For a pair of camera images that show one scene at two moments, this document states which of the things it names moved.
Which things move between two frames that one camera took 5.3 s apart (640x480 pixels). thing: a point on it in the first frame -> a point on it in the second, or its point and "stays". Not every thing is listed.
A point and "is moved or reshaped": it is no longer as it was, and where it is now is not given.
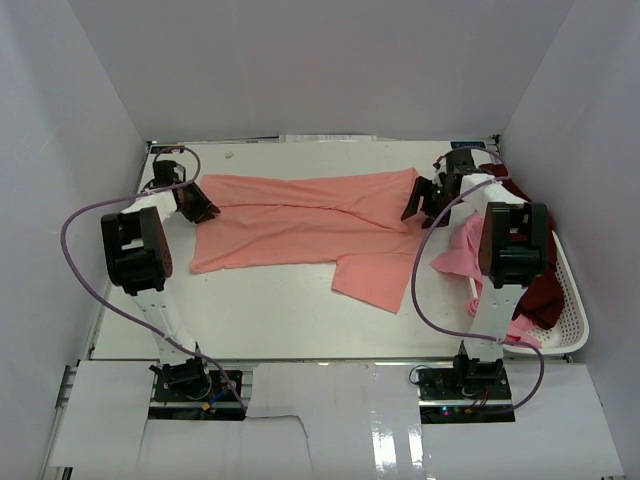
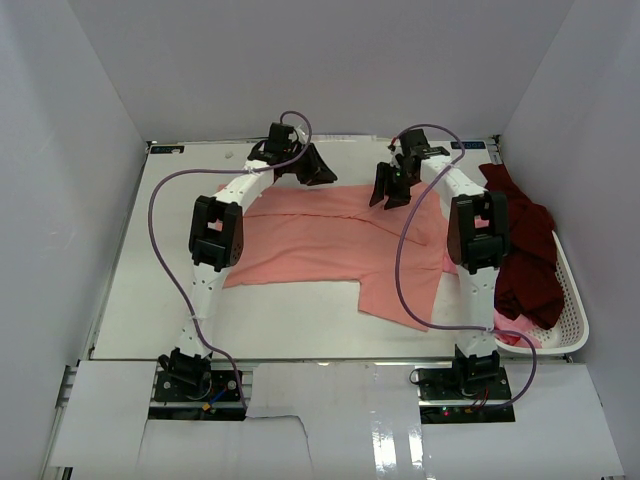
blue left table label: x=167 y=149 stays
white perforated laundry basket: x=570 y=334 stays
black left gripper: x=203 y=203 -> x=318 y=172
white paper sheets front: x=331 y=421 stays
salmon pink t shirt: x=351 y=223 is moved or reshaped
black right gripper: x=422 y=187 -> x=383 y=177
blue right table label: x=462 y=144 stays
